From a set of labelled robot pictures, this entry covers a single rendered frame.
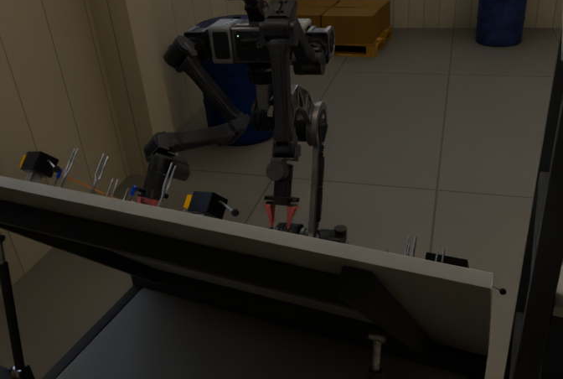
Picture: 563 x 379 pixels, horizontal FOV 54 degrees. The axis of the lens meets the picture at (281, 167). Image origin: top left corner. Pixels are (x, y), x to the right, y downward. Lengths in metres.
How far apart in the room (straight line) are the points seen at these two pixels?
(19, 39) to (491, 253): 3.00
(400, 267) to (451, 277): 0.06
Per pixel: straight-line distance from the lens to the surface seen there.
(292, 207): 1.73
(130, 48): 4.07
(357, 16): 6.67
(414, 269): 0.66
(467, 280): 0.65
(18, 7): 3.63
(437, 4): 7.88
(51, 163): 1.15
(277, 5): 1.70
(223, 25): 2.25
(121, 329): 1.91
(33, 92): 3.67
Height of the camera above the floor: 2.05
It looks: 28 degrees down
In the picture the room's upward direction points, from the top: 5 degrees counter-clockwise
